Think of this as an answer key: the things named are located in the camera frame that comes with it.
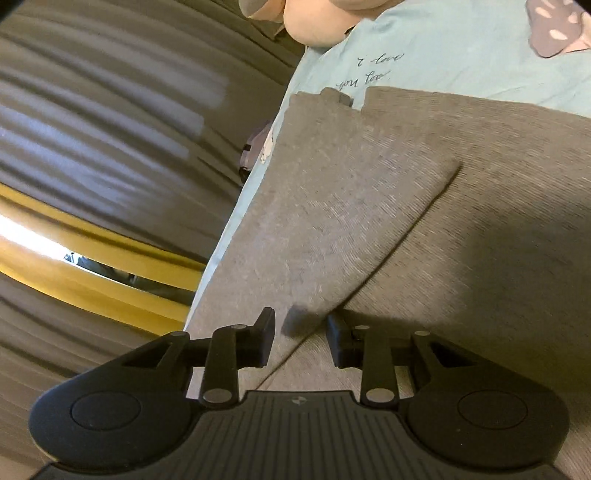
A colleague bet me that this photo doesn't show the grey sweatpants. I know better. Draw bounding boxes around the grey sweatpants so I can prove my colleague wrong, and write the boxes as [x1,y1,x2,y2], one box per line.
[187,87,590,479]

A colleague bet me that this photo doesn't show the yellow curtain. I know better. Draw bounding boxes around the yellow curtain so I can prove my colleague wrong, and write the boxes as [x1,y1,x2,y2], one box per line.
[1,186,205,335]

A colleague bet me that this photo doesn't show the dark bedside object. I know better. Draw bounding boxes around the dark bedside object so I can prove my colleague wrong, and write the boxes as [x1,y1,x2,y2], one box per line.
[238,121,273,183]

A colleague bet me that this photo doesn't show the grey curtain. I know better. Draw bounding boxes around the grey curtain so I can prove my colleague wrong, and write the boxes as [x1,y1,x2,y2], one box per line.
[0,0,306,480]

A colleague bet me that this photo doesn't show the light blue mushroom bedsheet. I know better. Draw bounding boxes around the light blue mushroom bedsheet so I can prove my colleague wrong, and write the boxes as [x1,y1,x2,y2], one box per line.
[184,0,591,333]

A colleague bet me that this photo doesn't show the pink plush toy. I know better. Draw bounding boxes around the pink plush toy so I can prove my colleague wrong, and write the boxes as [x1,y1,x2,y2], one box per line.
[238,0,400,47]

